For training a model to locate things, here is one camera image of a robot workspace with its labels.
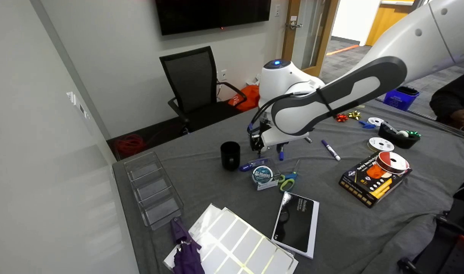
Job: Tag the black tape dispenser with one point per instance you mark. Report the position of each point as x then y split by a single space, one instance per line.
396 135

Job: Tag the tape roll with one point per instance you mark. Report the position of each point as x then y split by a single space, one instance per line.
262 175

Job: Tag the white label sheet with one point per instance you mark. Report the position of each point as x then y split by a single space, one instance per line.
236 245

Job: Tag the green gift bow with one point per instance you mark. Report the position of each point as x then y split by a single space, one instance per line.
414 134

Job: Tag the gold gift bow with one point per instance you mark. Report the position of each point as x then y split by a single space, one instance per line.
353 114

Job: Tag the white marker purple cap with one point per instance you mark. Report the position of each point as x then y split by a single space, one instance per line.
330 149

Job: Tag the black orange printed box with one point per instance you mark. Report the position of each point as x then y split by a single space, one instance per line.
368 184

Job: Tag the black mesh office chair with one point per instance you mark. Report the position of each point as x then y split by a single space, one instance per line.
195 83

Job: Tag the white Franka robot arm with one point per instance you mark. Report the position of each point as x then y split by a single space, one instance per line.
301 108

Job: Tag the orange bag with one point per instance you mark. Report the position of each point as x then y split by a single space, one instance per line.
247 97

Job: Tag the orange white ribbon spool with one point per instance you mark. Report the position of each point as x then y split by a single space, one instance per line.
393 161

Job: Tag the black mug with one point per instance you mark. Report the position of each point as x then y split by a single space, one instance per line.
230 153

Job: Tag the white wall outlet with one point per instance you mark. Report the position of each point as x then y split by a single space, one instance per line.
222 74

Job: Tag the gray tablecloth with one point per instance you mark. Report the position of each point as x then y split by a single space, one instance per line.
353 233

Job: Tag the blue white marker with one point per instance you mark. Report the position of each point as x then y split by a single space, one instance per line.
280 150

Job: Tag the red gift bow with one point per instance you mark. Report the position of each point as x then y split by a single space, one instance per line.
341 117

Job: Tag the black sleeved forearm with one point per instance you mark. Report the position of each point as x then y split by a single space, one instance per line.
452 92

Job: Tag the clear plastic tray organizer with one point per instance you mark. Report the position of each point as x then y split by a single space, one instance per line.
152 190

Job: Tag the wooden door frame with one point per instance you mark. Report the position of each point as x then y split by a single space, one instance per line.
286 30

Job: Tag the purple cloth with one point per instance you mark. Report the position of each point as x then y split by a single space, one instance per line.
186 251

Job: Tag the short blue marker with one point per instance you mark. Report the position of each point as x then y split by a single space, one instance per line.
251 164

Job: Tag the white wall thermostat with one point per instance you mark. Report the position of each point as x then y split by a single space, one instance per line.
72 96

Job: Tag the blue plastic bin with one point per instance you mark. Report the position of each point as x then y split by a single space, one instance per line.
400 97

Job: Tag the blue gift bow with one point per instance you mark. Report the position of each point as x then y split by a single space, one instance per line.
365 123

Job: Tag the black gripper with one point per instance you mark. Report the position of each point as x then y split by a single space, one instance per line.
259 137

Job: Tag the black wall television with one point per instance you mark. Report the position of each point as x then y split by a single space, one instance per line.
210 13

